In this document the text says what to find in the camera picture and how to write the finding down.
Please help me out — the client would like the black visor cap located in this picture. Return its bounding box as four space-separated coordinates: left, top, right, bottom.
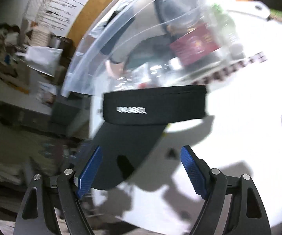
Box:
92 85 207 190

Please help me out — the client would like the white paper bag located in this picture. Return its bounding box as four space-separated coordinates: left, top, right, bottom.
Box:
17 46 63 76

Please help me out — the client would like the red passport booklet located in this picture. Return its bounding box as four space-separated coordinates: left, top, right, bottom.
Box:
170 23 221 66

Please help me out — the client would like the clear plastic storage bin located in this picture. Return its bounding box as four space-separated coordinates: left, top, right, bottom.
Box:
61 0 230 97

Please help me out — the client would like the macrame wall hanging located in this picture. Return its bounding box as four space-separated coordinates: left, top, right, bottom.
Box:
23 0 88 36

